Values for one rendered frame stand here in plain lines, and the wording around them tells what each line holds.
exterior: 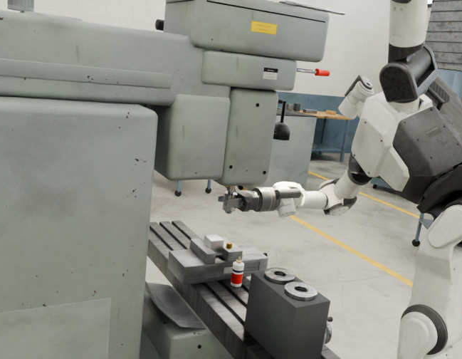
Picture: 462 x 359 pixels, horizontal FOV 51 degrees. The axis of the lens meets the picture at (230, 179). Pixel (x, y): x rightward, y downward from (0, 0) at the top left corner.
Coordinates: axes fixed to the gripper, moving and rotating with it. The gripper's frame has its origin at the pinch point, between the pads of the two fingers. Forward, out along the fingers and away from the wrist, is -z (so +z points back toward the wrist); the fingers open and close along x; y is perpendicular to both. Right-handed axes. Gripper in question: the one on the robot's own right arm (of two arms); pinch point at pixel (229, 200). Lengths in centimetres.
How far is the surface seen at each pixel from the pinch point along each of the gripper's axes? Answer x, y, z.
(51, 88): 11, -35, -62
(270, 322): 42.6, 21.8, -7.1
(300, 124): -364, 22, 304
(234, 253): -0.6, 20.7, 5.2
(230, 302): 14.8, 30.8, -3.6
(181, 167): 12.1, -15.2, -24.9
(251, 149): 10.0, -20.3, 0.0
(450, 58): -504, -100, 741
